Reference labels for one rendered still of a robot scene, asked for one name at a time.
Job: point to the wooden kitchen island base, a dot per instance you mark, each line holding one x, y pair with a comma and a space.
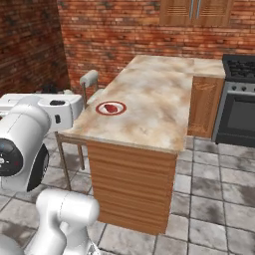
132, 186

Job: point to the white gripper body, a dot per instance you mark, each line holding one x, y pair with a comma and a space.
73, 109

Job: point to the red raw steak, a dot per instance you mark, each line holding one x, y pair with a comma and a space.
111, 108

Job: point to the pale cushioned metal stool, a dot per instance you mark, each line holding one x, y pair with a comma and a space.
63, 156
89, 78

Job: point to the wooden wall cabinet door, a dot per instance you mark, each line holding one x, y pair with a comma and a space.
175, 12
215, 12

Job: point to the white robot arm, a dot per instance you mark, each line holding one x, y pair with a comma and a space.
23, 139

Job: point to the black and steel range cooker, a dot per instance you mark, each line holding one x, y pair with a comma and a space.
237, 109

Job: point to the wooden base cabinet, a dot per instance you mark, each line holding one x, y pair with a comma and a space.
205, 106

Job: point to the red rimmed white plate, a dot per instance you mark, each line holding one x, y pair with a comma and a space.
99, 109

